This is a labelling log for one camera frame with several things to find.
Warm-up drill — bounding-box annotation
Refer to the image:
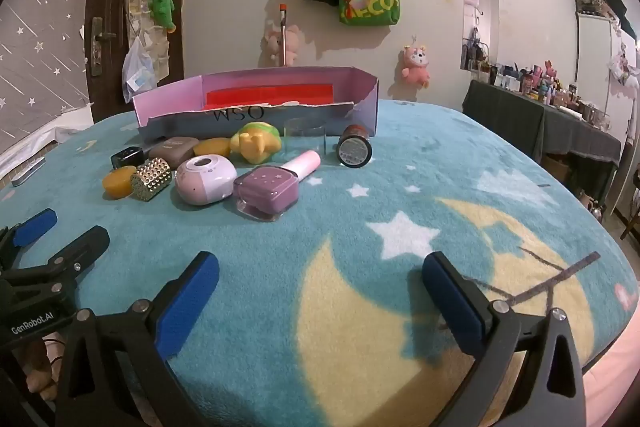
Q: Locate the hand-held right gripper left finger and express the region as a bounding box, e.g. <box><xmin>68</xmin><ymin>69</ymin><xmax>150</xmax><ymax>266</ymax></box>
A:
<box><xmin>55</xmin><ymin>251</ymin><xmax>221</xmax><ymax>427</ymax></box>

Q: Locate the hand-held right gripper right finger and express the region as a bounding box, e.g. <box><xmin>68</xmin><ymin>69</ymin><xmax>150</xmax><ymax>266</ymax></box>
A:
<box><xmin>421</xmin><ymin>251</ymin><xmax>588</xmax><ymax>427</ymax></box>

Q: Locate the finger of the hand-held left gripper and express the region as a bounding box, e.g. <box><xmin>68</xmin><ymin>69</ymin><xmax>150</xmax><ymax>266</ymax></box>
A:
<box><xmin>0</xmin><ymin>208</ymin><xmax>58</xmax><ymax>268</ymax></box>
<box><xmin>0</xmin><ymin>225</ymin><xmax>111</xmax><ymax>297</ymax></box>

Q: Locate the orange round soap disc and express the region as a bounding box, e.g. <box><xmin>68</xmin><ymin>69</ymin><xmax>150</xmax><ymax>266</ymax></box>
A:
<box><xmin>102</xmin><ymin>166</ymin><xmax>138</xmax><ymax>198</ymax></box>
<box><xmin>193</xmin><ymin>138</ymin><xmax>232</xmax><ymax>158</ymax></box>

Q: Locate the gold studded cylinder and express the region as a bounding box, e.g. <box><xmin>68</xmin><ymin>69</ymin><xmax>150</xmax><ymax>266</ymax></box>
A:
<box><xmin>131</xmin><ymin>158</ymin><xmax>173</xmax><ymax>202</ymax></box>

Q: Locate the black lipstick tube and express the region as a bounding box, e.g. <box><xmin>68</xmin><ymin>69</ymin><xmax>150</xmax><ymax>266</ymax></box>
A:
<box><xmin>111</xmin><ymin>147</ymin><xmax>146</xmax><ymax>170</ymax></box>

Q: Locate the pink round device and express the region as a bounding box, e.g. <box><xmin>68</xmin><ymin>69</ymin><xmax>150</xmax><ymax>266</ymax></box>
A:
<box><xmin>175</xmin><ymin>154</ymin><xmax>238</xmax><ymax>206</ymax></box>

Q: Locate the grey rounded case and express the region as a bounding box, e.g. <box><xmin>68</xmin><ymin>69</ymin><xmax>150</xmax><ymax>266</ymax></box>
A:
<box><xmin>148</xmin><ymin>136</ymin><xmax>200</xmax><ymax>168</ymax></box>

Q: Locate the purple square bottle pink cap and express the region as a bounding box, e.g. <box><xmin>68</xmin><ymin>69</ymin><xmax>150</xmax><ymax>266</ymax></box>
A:
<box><xmin>233</xmin><ymin>150</ymin><xmax>321</xmax><ymax>223</ymax></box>

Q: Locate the yellow green toy figure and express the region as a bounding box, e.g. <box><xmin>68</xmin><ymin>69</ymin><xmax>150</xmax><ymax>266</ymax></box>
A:
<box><xmin>230</xmin><ymin>121</ymin><xmax>282</xmax><ymax>165</ymax></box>

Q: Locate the dark red glitter bottle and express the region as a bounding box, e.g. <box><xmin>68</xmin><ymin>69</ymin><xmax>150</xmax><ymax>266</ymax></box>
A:
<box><xmin>336</xmin><ymin>125</ymin><xmax>374</xmax><ymax>168</ymax></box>

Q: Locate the clear glass cup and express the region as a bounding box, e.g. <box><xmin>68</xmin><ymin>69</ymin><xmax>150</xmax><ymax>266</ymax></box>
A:
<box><xmin>283</xmin><ymin>118</ymin><xmax>328</xmax><ymax>165</ymax></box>

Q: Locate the purple cardboard box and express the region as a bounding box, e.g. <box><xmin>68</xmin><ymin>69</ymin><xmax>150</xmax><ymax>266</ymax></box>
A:
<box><xmin>132</xmin><ymin>66</ymin><xmax>380</xmax><ymax>142</ymax></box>

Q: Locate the person's left hand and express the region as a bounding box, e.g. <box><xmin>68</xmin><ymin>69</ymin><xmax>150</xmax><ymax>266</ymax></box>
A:
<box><xmin>25</xmin><ymin>334</ymin><xmax>62</xmax><ymax>400</ymax></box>

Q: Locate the white remote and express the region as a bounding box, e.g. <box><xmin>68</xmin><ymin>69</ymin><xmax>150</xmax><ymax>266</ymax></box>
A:
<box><xmin>11</xmin><ymin>156</ymin><xmax>47</xmax><ymax>188</ymax></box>

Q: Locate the clear plastic bag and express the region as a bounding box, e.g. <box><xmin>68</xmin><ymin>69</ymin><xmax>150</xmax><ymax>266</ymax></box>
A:
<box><xmin>122</xmin><ymin>38</ymin><xmax>157</xmax><ymax>104</ymax></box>

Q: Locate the table with dark cloth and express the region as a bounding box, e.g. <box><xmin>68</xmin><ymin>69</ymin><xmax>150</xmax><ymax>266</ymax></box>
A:
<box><xmin>461</xmin><ymin>79</ymin><xmax>623</xmax><ymax>208</ymax></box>

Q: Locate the red printed paper liner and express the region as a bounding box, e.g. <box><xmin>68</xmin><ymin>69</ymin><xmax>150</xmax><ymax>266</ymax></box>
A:
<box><xmin>204</xmin><ymin>82</ymin><xmax>335</xmax><ymax>106</ymax></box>

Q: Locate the beige hanging organizer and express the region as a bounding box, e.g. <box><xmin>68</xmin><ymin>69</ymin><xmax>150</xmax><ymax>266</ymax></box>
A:
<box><xmin>121</xmin><ymin>0</ymin><xmax>171</xmax><ymax>82</ymax></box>

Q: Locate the row of cosmetics and figurines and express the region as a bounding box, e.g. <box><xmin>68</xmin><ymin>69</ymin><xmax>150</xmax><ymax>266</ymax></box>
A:
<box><xmin>467</xmin><ymin>57</ymin><xmax>611</xmax><ymax>128</ymax></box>

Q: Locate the pink plush with bow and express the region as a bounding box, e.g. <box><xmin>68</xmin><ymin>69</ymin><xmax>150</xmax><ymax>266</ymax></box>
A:
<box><xmin>398</xmin><ymin>44</ymin><xmax>432</xmax><ymax>90</ymax></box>

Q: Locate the green plush toy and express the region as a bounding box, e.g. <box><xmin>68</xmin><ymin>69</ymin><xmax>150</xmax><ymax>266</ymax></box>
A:
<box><xmin>149</xmin><ymin>0</ymin><xmax>177</xmax><ymax>32</ymax></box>

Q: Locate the pale pink plush toy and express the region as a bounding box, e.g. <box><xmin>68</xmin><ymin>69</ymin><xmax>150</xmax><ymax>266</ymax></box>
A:
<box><xmin>265</xmin><ymin>24</ymin><xmax>301</xmax><ymax>65</ymax></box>

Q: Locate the metal mop pole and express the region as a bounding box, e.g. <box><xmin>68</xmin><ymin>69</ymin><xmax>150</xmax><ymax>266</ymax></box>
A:
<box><xmin>279</xmin><ymin>3</ymin><xmax>291</xmax><ymax>68</ymax></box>

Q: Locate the white cabinet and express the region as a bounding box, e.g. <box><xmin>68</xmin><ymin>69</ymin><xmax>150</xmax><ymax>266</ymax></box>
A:
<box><xmin>575</xmin><ymin>0</ymin><xmax>640</xmax><ymax>208</ymax></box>

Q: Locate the metal door handle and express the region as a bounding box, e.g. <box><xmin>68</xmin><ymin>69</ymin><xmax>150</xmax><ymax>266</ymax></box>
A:
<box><xmin>90</xmin><ymin>17</ymin><xmax>117</xmax><ymax>78</ymax></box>

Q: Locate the tall wall mirror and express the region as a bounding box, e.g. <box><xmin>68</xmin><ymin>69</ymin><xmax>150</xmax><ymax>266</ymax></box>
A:
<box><xmin>460</xmin><ymin>0</ymin><xmax>500</xmax><ymax>72</ymax></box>

